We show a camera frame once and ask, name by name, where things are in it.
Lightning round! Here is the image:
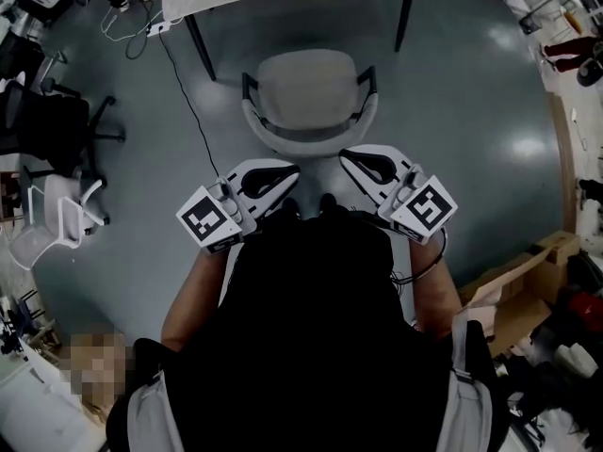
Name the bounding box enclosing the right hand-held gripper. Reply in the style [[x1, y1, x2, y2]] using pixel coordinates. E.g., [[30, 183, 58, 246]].
[[338, 144, 459, 247]]

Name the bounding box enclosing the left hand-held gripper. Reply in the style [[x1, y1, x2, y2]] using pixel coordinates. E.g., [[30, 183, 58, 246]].
[[176, 159, 302, 256]]

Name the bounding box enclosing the grey upholstered chair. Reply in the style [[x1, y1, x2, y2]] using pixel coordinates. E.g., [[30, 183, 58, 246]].
[[240, 49, 381, 159]]

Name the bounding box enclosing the person's right forearm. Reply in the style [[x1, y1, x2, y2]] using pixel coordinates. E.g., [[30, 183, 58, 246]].
[[409, 240, 465, 341]]

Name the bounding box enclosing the person's left forearm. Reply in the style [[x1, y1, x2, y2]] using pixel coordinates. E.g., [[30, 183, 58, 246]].
[[160, 247, 241, 352]]

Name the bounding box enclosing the white mesh chair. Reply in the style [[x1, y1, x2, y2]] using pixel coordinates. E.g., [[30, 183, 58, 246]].
[[8, 174, 112, 272]]

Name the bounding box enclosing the black office chair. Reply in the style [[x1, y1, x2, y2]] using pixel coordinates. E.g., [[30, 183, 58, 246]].
[[0, 80, 126, 178]]

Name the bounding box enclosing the person's black top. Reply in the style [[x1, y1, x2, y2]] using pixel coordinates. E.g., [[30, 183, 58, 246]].
[[106, 200, 510, 452]]

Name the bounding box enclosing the brown cardboard box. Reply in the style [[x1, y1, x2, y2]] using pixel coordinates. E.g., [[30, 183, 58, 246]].
[[459, 231, 580, 360]]

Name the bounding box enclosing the red bag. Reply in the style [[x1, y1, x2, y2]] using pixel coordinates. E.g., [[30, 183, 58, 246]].
[[567, 292, 603, 322]]

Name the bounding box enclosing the thin gripper cable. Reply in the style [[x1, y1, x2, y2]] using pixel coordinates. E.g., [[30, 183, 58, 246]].
[[390, 226, 448, 296]]

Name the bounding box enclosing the black floor cable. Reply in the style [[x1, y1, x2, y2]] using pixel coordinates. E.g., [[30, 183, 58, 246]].
[[124, 9, 222, 181]]

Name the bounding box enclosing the white power strip with cable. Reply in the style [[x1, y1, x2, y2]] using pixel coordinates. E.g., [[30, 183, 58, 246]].
[[101, 2, 185, 44]]

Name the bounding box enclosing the grey backpack strap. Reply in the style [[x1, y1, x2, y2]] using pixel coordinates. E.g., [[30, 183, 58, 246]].
[[124, 369, 185, 452], [449, 317, 494, 452]]

